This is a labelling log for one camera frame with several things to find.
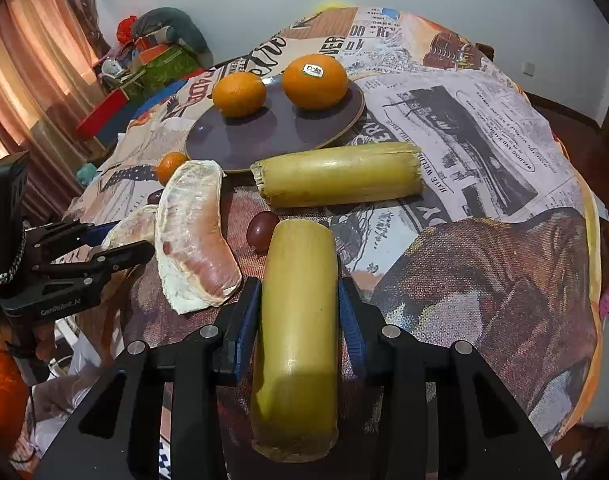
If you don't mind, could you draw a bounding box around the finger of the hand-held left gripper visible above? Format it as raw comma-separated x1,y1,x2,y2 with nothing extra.
32,240,156,286
27,220,121,261

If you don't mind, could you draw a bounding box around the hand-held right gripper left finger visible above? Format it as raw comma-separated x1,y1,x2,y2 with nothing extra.
34,276,262,480

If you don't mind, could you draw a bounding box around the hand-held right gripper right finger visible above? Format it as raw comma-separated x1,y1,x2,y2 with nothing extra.
337,276,575,480

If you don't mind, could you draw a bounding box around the small peeled pomelo segment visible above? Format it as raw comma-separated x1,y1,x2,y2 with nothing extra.
100,204,160,251

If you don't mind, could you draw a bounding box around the yellow-green sugarcane piece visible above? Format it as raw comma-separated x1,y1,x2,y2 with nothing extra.
250,141,425,208
249,218,341,463

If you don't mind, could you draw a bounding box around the large peeled pomelo segment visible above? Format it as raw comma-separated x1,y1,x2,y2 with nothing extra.
154,159,244,316

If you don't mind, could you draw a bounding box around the small mandarin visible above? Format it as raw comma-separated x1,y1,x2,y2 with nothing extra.
156,152,189,187

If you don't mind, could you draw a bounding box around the purple round plate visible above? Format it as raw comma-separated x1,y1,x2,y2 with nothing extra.
185,76,366,174

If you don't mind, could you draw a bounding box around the person's left hand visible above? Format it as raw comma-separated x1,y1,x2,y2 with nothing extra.
32,322,58,366

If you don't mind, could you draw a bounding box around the pink striped curtain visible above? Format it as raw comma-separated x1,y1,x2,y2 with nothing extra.
0,0,108,211

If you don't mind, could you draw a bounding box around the red box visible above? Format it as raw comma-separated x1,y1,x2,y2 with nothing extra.
75,87,135,138

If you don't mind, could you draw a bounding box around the clear plastic bag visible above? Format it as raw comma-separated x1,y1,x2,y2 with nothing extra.
29,330,122,461

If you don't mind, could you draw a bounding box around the white plastic object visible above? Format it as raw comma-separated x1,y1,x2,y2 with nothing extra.
99,57,128,81

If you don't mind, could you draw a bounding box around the newspaper printed blanket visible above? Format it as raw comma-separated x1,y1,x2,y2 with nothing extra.
49,6,605,480

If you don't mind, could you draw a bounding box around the orange box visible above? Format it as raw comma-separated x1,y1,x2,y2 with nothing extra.
134,36,171,66

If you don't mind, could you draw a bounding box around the plain orange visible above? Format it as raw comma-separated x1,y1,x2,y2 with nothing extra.
212,71,268,118

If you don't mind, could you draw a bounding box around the grey long pillow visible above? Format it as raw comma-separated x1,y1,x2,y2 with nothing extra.
132,7,214,68

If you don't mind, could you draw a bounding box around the orange with sticker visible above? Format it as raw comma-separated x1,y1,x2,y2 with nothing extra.
282,53,349,111

